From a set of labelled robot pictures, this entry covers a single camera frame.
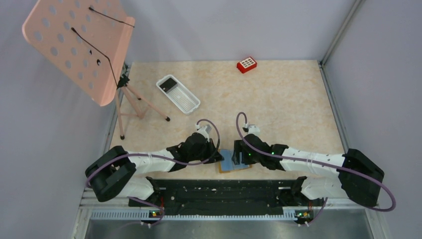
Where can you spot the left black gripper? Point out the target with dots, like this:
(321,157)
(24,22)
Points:
(211,147)

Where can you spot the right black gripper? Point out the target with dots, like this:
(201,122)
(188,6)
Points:
(238,148)

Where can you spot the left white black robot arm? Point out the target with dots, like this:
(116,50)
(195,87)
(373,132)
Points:
(117,172)

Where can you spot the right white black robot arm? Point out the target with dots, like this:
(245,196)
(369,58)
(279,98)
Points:
(351,175)

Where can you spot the black card in basket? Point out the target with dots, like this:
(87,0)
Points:
(168,85)

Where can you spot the white plastic basket tray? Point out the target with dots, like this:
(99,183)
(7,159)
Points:
(180,96)

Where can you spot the red box with grid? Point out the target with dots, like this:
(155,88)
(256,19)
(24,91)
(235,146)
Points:
(246,65)

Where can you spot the pink perforated music stand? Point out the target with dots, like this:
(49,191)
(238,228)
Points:
(88,41)

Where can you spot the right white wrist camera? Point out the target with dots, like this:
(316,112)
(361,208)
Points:
(251,129)

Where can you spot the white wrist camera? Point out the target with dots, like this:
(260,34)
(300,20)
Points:
(251,129)
(204,130)

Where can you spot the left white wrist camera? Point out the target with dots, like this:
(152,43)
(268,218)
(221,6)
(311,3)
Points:
(204,130)

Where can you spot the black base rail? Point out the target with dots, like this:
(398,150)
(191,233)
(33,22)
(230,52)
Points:
(227,197)

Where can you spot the aluminium frame rail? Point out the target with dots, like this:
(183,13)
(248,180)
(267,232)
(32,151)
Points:
(323,65)

